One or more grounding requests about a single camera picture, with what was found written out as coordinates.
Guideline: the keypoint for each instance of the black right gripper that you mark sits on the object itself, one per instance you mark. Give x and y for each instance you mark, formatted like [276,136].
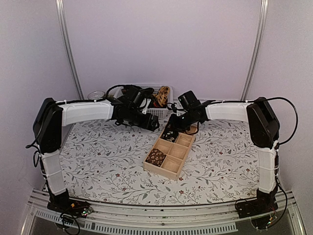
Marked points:
[175,125]

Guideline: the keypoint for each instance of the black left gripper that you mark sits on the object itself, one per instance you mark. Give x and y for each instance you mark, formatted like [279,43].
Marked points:
[152,127]

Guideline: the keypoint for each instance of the black white floral tie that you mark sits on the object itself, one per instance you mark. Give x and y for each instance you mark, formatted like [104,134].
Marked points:
[170,136]

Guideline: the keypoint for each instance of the white plastic basket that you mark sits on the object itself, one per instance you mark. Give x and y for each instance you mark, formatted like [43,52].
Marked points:
[116,92]

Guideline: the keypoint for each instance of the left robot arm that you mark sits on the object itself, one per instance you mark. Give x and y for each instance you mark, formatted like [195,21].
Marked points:
[53,116]

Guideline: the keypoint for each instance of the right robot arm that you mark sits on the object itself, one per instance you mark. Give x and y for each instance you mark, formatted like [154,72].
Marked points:
[264,132]

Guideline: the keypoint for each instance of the dark floral brown tie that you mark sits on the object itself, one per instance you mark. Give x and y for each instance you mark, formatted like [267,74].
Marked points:
[133,95]

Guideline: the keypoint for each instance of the yellow beetle print tie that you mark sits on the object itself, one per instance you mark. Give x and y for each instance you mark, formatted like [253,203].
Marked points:
[161,98]

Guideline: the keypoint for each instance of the rolled dark tie in box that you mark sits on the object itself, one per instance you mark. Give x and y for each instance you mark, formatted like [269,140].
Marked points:
[155,157]

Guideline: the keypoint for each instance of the patterned ceramic bowl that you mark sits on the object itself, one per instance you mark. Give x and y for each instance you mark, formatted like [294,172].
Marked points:
[96,95]

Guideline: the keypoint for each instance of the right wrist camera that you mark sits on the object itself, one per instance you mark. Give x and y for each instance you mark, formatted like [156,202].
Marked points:
[174,108]

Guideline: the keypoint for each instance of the front aluminium rail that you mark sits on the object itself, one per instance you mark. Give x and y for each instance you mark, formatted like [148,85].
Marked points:
[225,218]

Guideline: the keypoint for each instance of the right aluminium frame post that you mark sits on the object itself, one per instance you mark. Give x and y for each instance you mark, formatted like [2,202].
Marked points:
[256,48]

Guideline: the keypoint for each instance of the aluminium frame post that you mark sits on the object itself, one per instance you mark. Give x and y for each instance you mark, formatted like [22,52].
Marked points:
[70,58]
[256,48]

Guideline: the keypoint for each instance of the left aluminium frame post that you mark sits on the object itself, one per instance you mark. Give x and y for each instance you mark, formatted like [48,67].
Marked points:
[70,58]

